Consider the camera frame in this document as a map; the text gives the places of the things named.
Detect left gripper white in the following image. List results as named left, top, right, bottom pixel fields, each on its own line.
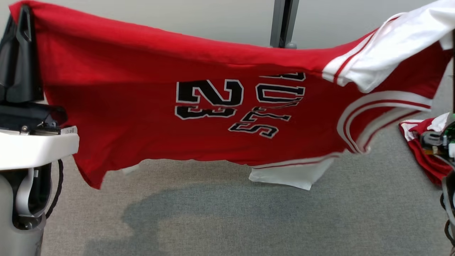
left=0, top=4, right=79, bottom=171

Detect red Bulls basketball jersey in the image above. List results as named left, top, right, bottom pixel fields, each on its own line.
left=9, top=0, right=455, bottom=191

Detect red white basketball shorts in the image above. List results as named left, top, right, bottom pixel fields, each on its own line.
left=399, top=113, right=455, bottom=187

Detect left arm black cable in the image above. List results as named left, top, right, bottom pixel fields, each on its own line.
left=45, top=159, right=64, bottom=219

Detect grey metal partition post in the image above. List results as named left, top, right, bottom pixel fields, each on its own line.
left=269, top=0, right=300, bottom=49

